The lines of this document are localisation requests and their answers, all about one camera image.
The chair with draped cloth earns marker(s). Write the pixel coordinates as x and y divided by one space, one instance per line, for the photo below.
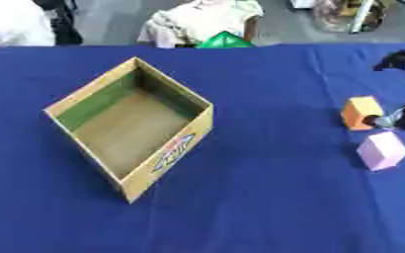
200 21

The pink block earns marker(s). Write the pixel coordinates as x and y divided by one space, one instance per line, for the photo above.
382 150

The black bag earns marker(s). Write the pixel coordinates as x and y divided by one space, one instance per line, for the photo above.
62 23

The tan cardboard box green inside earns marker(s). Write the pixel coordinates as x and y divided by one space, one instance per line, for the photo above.
132 131

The green bag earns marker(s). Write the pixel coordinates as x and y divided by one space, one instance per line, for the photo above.
225 40

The orange block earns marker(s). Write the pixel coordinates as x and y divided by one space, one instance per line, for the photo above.
359 110

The person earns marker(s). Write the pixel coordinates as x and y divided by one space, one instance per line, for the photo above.
13 23

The white pole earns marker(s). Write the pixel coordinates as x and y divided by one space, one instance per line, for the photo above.
362 16

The cluttered floor stand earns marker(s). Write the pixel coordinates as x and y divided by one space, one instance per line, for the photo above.
338 13

